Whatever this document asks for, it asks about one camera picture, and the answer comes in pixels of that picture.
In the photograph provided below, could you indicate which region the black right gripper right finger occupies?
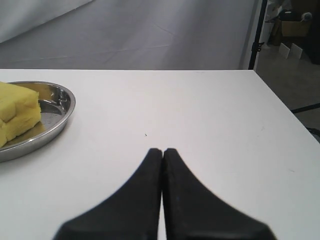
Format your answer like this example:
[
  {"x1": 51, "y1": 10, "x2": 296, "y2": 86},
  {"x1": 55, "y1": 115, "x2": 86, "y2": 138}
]
[{"x1": 162, "y1": 148, "x2": 276, "y2": 240}]

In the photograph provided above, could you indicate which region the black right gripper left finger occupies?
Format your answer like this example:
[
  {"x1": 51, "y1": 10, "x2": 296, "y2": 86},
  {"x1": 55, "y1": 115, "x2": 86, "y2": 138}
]
[{"x1": 54, "y1": 148, "x2": 163, "y2": 240}]

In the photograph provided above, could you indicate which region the yellow sponge block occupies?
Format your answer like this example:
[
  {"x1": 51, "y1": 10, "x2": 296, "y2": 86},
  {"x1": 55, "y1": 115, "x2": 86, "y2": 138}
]
[{"x1": 0, "y1": 82, "x2": 41, "y2": 147}]

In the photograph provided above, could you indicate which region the round stainless steel dish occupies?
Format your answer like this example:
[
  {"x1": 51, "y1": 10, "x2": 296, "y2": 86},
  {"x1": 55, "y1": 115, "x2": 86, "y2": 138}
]
[{"x1": 0, "y1": 81, "x2": 76, "y2": 163}]

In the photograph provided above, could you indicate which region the white square panel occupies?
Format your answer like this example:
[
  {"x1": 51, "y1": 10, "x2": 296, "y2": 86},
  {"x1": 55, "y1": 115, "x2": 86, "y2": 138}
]
[
  {"x1": 290, "y1": 43, "x2": 304, "y2": 60},
  {"x1": 278, "y1": 43, "x2": 291, "y2": 59}
]

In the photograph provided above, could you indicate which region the grey fabric backdrop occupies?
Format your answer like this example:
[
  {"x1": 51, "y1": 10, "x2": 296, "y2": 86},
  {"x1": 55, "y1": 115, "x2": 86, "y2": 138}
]
[{"x1": 0, "y1": 0, "x2": 261, "y2": 70}]

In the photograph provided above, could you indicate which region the brown cardboard box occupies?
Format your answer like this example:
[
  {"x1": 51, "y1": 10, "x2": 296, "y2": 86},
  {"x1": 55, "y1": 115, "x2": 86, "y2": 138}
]
[{"x1": 281, "y1": 21, "x2": 312, "y2": 37}]

